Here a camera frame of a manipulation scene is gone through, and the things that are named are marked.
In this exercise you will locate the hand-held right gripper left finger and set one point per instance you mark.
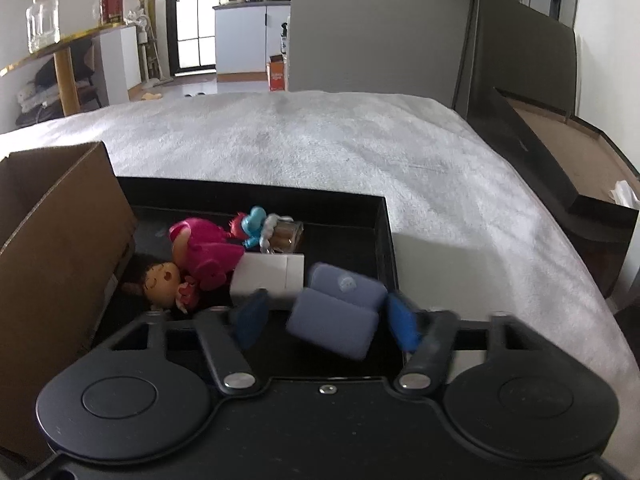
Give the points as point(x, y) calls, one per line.
point(250, 319)

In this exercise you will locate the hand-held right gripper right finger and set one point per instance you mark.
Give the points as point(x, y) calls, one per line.
point(402, 324)

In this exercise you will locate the small white box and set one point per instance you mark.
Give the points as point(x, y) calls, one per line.
point(270, 272)

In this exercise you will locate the white grey toy cube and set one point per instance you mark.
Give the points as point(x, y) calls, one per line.
point(330, 321)

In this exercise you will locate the pink toy figure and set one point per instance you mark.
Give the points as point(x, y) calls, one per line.
point(207, 252)

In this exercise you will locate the tan bear figure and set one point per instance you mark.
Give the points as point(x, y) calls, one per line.
point(159, 280)

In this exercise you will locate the black tray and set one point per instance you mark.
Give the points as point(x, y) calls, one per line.
point(325, 210)

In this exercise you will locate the brown cardboard box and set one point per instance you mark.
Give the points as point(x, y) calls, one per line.
point(50, 260)

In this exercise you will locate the small glass bottle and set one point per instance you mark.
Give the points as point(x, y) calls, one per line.
point(286, 236)

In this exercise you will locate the blue and red toy figure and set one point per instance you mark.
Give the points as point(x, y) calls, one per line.
point(250, 224)

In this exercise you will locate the white fleece blanket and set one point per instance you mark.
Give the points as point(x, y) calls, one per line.
point(325, 150)

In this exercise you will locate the yellow slipper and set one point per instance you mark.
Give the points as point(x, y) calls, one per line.
point(151, 96)

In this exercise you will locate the orange cardboard box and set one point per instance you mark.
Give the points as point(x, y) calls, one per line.
point(276, 75)

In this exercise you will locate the white tissue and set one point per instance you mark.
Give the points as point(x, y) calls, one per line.
point(626, 193)

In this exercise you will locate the white cabinet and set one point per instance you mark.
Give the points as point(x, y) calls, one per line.
point(245, 40)

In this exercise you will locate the dark spray bottle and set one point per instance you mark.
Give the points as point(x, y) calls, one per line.
point(285, 37)

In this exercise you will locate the dark grey panel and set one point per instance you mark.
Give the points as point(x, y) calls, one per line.
point(520, 60)

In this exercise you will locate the gold rimmed wooden table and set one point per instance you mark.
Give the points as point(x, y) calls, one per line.
point(67, 80)

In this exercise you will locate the pile of grey cloths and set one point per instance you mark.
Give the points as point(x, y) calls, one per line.
point(37, 95)

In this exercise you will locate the black framed glass door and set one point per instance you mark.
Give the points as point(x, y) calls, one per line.
point(195, 15)

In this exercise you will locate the red box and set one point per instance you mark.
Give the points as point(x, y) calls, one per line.
point(111, 6)

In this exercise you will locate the clear glass jar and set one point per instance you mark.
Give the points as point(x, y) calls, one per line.
point(42, 22)

